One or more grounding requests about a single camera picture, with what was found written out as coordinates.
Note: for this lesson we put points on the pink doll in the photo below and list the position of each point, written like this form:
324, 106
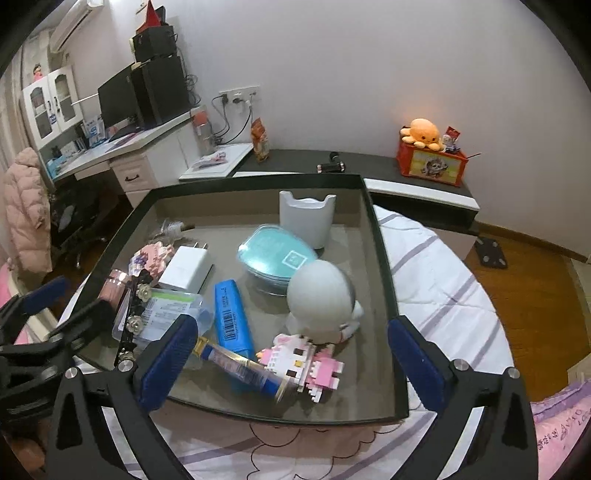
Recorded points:
38, 74

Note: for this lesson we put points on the pink papers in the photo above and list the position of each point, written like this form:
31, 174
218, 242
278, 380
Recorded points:
212, 159

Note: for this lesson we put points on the blue gold tube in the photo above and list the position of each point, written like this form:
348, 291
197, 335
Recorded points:
240, 364

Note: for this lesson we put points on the white wall power outlet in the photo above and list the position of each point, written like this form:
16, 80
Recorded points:
240, 93

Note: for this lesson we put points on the black office chair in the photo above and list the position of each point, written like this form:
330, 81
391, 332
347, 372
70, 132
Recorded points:
78, 212

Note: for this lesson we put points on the white desk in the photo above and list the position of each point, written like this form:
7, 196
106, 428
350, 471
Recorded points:
138, 170

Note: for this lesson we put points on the small toy figures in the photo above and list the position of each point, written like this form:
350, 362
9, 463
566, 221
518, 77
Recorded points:
451, 138

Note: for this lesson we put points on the orange octopus plush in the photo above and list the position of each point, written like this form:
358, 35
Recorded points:
422, 134

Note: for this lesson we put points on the white charger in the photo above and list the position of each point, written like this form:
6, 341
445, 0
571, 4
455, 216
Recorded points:
184, 270

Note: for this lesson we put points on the black flower hair clip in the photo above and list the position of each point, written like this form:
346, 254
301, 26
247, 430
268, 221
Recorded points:
136, 314

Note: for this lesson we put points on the pink storage box black rim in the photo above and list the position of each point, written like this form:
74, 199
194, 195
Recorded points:
355, 277

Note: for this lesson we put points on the blue boxes on desk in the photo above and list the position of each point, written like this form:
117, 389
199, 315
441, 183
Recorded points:
93, 131

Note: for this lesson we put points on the pink puffer jacket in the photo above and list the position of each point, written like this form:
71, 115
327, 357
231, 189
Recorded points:
25, 207

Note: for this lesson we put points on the white plastic holder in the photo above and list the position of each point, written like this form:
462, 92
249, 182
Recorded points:
304, 221

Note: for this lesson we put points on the white glass door cabinet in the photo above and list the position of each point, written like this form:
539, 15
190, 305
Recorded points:
49, 78

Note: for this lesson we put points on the pink blanket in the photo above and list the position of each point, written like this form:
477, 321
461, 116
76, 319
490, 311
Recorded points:
7, 281

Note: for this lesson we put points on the orange snack bag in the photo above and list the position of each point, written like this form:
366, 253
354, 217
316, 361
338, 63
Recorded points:
260, 141

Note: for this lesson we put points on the black speaker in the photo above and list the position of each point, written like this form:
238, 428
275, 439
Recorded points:
154, 44

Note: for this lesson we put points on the teal tape dispenser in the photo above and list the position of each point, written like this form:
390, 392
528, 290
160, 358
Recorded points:
272, 258

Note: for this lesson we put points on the black monitor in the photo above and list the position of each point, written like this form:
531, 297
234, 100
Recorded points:
115, 101

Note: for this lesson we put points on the clear glass perfume bottle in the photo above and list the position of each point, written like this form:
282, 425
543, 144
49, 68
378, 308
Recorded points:
173, 229

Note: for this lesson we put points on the black white low cabinet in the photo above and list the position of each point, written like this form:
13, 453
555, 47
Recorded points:
369, 161

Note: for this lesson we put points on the rose gold cylinder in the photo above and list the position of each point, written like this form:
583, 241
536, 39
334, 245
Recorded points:
115, 288

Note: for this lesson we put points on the red paper bag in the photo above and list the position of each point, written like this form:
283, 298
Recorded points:
152, 16

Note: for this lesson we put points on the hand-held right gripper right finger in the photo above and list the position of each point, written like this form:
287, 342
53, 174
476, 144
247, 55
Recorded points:
415, 364

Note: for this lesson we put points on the blue rectangular box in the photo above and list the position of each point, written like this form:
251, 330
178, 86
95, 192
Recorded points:
233, 318

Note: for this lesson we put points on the pink white brick figure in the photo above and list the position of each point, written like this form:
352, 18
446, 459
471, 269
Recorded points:
304, 364

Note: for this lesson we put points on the small black cylinder device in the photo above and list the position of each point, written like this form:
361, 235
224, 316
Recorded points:
332, 164

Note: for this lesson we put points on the white air conditioner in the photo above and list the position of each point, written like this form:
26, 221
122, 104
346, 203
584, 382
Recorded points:
78, 21

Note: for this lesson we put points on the white astronaut figure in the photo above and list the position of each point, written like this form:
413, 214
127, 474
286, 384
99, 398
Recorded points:
318, 295

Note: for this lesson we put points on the pink printed pillow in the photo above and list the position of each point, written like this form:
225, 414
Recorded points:
561, 434

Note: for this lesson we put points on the clear plastic case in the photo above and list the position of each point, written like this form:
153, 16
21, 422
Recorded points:
171, 305

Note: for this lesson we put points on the pink brick pig figure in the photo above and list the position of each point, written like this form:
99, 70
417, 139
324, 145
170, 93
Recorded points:
152, 258

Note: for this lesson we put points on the red printed box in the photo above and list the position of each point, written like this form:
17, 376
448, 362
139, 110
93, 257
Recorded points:
431, 166

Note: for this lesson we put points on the black computer tower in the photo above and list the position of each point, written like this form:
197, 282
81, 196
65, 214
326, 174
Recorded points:
161, 92

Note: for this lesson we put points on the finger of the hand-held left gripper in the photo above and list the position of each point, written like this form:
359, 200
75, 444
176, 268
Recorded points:
87, 321
46, 295

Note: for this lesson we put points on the orange lid water bottle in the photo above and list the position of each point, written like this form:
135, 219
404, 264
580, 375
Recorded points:
203, 131

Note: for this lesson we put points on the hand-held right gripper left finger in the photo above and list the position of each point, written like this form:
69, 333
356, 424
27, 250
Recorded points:
166, 364

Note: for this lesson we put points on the black keyboard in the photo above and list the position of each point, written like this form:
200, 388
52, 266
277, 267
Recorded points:
121, 137

